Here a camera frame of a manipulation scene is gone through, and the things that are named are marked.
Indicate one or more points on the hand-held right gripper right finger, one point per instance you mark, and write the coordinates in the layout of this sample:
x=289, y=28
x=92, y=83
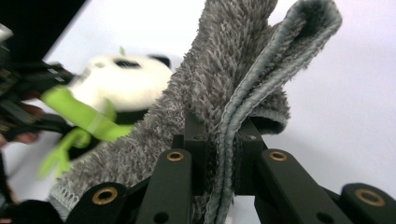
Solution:
x=280, y=186

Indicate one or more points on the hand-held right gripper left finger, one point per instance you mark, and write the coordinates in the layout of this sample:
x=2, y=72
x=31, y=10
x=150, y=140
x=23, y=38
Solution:
x=174, y=186

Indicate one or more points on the panda plush toy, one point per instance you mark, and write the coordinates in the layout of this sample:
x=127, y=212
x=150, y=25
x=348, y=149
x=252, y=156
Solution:
x=124, y=87

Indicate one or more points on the grey fluffy towel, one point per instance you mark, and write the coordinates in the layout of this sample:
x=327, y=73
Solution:
x=224, y=62

